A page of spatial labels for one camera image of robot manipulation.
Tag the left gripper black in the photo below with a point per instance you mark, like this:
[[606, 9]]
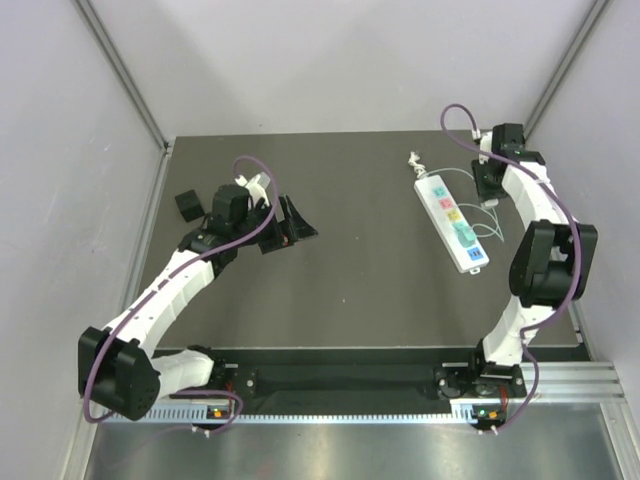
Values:
[[281, 235]]

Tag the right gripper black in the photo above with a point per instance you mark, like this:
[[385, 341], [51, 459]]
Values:
[[483, 192]]

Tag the teal charger plug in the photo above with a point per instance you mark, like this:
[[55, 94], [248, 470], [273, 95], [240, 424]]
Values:
[[465, 235]]

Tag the white charger adapter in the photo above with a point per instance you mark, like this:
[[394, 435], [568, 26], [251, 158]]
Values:
[[489, 204]]

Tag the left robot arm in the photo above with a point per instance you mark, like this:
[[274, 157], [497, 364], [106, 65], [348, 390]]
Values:
[[117, 368]]

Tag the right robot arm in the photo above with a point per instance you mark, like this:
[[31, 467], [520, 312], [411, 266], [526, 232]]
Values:
[[551, 265]]

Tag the white power strip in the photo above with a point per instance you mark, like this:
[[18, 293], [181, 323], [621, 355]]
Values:
[[444, 211]]

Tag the black cube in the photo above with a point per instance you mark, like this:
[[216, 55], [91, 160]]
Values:
[[189, 206]]

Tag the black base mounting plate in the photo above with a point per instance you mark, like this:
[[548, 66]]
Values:
[[355, 380]]

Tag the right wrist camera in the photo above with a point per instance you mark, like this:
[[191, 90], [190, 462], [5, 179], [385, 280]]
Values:
[[483, 141]]

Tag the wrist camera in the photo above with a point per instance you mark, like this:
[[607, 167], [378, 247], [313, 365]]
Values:
[[483, 141], [257, 182]]

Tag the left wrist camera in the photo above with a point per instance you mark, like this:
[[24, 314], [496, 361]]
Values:
[[257, 182]]

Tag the right aluminium frame post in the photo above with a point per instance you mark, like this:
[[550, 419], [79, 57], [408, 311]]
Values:
[[587, 25]]

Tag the aluminium frame post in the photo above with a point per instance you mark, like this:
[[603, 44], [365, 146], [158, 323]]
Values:
[[107, 46], [587, 25]]

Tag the slotted cable duct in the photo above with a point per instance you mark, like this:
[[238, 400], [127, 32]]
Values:
[[206, 414]]

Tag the aluminium front rail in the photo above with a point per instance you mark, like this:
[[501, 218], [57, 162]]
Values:
[[578, 382]]

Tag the left aluminium frame post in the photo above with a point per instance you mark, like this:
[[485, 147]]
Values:
[[107, 46]]

